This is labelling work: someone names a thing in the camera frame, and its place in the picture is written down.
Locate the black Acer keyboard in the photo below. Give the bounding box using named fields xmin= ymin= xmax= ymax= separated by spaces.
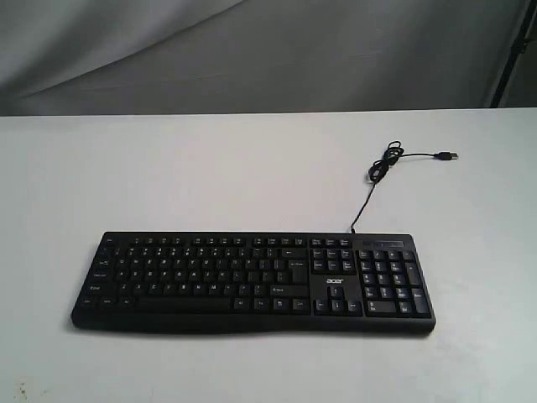
xmin=70 ymin=232 xmax=436 ymax=334

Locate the grey backdrop cloth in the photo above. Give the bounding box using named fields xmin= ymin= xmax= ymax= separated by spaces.
xmin=1 ymin=1 xmax=529 ymax=116

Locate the black tripod stand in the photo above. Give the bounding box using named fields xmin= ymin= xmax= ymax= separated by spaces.
xmin=488 ymin=0 xmax=536 ymax=108

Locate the black USB cable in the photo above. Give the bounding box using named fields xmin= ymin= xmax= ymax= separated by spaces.
xmin=349 ymin=140 xmax=460 ymax=235

